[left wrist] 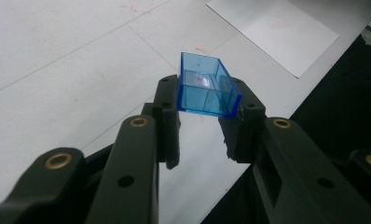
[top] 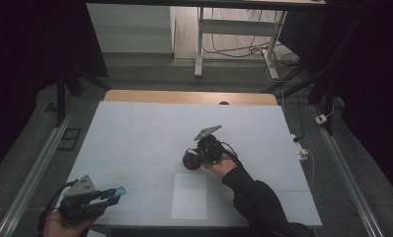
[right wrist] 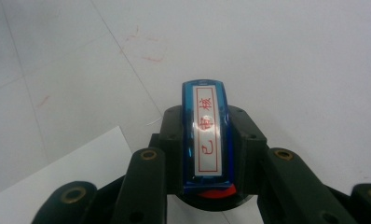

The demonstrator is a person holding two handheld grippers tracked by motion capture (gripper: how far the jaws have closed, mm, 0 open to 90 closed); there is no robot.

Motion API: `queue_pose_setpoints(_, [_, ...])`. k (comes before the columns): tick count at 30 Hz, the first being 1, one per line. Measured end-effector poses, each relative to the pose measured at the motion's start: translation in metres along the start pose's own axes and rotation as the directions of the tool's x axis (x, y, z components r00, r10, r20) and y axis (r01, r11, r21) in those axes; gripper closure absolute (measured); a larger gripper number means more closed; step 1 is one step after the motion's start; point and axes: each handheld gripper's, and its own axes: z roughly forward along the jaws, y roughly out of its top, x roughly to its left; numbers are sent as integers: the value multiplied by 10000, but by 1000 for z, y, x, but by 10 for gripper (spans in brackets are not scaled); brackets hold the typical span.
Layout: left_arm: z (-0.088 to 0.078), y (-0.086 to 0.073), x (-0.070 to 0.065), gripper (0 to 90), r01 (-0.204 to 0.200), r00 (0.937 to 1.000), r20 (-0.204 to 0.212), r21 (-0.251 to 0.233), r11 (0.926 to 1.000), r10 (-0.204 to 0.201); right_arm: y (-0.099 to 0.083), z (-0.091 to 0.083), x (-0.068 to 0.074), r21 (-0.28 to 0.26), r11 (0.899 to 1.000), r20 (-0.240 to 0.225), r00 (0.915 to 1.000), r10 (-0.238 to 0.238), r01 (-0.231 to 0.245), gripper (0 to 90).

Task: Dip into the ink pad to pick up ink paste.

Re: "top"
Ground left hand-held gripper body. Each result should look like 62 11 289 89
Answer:
58 174 109 225

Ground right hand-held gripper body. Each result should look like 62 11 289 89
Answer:
193 123 226 166

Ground round red ink pad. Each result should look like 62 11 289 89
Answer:
182 149 202 171

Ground person's right hand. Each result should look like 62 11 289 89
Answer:
202 152 240 181

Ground person's left hand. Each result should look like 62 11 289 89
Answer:
41 210 94 237

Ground white paper sheet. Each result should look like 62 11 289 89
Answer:
171 173 208 221

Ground white table cover board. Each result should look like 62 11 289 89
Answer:
65 100 323 228

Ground white power strip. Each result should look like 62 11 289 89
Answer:
289 132 309 161

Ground black metal stand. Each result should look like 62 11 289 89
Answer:
263 62 337 136
54 67 112 128

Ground white cabinet panel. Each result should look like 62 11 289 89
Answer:
85 3 176 54

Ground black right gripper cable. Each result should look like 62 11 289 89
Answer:
218 141 242 166

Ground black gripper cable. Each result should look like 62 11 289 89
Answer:
218 141 242 166
37 179 79 237

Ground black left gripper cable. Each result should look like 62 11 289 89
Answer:
37 179 79 237

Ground aluminium floor rail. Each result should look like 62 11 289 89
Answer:
0 113 74 237
311 105 385 237

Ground black floor cables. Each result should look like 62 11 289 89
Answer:
202 8 301 67

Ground white desk frame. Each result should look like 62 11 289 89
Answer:
194 6 288 81

